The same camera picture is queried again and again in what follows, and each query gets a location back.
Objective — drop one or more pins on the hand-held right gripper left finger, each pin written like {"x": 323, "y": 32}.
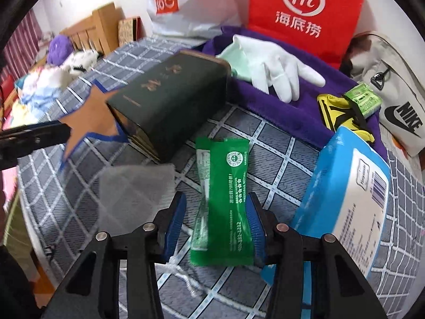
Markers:
{"x": 173, "y": 227}

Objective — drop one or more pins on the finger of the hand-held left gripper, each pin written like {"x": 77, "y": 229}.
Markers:
{"x": 49, "y": 134}

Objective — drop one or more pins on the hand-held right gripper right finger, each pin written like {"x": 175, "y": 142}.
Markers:
{"x": 257, "y": 231}

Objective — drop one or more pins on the green plastic packet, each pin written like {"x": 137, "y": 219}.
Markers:
{"x": 222, "y": 189}

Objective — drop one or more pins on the purple cloth bag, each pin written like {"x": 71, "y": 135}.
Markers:
{"x": 285, "y": 113}

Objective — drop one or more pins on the yellow and black glove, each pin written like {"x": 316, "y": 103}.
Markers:
{"x": 335, "y": 113}

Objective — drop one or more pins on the white rubber glove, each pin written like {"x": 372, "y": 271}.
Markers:
{"x": 282, "y": 66}

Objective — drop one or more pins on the green tissue pack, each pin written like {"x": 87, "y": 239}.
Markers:
{"x": 363, "y": 101}

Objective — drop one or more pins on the mint green cloth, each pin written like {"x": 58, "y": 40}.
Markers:
{"x": 235, "y": 61}

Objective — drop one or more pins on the pile of pastel bedding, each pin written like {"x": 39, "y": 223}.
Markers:
{"x": 40, "y": 88}

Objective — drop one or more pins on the translucent grey mesh cloth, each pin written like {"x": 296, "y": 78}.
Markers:
{"x": 136, "y": 192}

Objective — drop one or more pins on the white spotted plush toy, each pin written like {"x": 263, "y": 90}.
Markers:
{"x": 81, "y": 60}

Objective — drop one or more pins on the purple plush toy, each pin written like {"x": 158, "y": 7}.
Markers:
{"x": 59, "y": 50}

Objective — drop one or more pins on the blue wet wipes pack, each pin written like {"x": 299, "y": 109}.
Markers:
{"x": 345, "y": 206}

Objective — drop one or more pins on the red striped curtain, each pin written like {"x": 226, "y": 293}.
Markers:
{"x": 23, "y": 43}

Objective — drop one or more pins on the wooden bed headboard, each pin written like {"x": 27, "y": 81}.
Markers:
{"x": 96, "y": 30}

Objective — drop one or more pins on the dark green box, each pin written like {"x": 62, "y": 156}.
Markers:
{"x": 172, "y": 106}

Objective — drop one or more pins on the brown patterned box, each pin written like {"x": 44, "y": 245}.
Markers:
{"x": 131, "y": 31}

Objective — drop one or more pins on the white printed bed sheet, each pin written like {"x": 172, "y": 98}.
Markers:
{"x": 406, "y": 162}

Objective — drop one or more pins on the beige fabric sling bag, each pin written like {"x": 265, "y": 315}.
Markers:
{"x": 398, "y": 99}

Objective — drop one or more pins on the white plastic shopping bag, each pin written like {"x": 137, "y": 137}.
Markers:
{"x": 196, "y": 3}

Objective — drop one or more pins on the red paper bag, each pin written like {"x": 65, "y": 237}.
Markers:
{"x": 305, "y": 16}

